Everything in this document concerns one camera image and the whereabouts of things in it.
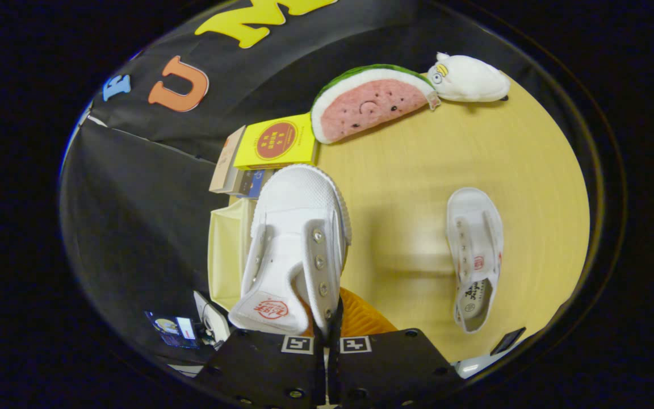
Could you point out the white duck plush toy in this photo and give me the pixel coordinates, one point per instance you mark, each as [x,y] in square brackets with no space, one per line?
[469,79]

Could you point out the small lit screen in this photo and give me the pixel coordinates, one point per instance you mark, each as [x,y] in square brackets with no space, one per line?
[174,330]

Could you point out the yellow book with red circle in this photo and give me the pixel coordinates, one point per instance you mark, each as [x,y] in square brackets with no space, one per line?
[276,142]

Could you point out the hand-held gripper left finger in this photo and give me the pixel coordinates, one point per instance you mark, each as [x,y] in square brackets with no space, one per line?
[264,369]

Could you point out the flat black device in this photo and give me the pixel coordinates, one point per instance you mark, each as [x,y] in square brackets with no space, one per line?
[507,341]

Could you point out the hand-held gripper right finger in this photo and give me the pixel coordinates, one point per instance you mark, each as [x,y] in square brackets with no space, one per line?
[389,369]

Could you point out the white canvas shoe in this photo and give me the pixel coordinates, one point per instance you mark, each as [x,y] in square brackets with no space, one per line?
[474,250]
[293,227]

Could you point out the white sheet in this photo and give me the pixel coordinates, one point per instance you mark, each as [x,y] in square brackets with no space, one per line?
[474,366]

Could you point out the watermelon slice plush toy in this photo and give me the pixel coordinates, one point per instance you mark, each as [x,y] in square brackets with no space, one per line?
[367,105]

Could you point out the beige storage box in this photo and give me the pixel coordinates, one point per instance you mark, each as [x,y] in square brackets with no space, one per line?
[227,250]

